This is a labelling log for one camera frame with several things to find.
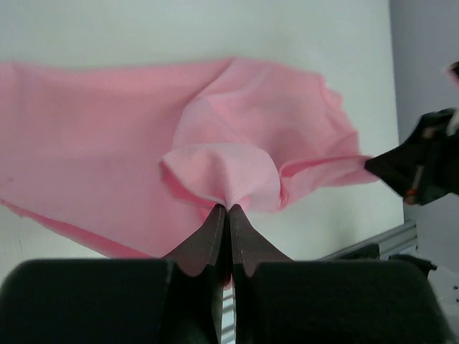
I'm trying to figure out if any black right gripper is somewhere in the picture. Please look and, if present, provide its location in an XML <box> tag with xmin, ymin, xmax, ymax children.
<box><xmin>364</xmin><ymin>107</ymin><xmax>458</xmax><ymax>206</ymax></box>

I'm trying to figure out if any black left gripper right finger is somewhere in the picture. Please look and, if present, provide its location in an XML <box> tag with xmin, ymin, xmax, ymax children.
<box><xmin>228</xmin><ymin>206</ymin><xmax>453</xmax><ymax>343</ymax></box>

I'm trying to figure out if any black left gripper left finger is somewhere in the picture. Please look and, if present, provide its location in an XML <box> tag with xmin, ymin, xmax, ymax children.
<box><xmin>1</xmin><ymin>206</ymin><xmax>225</xmax><ymax>343</ymax></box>

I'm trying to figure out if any pink t shirt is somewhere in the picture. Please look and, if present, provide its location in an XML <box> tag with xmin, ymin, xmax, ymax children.
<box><xmin>1</xmin><ymin>57</ymin><xmax>375</xmax><ymax>257</ymax></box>

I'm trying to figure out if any aluminium front rail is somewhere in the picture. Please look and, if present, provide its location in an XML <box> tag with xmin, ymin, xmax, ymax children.
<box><xmin>319</xmin><ymin>221</ymin><xmax>418</xmax><ymax>261</ymax></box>

